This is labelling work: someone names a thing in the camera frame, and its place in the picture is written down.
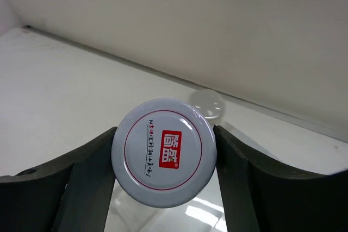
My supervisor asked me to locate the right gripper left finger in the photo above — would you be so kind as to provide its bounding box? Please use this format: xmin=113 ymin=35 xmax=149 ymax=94
xmin=1 ymin=127 xmax=116 ymax=231

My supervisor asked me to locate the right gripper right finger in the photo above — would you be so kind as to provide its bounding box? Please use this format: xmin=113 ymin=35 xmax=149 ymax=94
xmin=213 ymin=126 xmax=347 ymax=231

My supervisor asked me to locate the white lid red logo jar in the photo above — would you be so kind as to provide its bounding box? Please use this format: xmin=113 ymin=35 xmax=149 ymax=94
xmin=111 ymin=98 xmax=217 ymax=208

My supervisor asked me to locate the blue label silver lid jar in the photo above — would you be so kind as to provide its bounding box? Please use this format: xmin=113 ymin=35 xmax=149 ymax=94
xmin=188 ymin=89 xmax=226 ymax=121

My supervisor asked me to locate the white divided organizer tray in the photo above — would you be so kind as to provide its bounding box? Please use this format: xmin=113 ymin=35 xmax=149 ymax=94
xmin=105 ymin=116 xmax=347 ymax=231

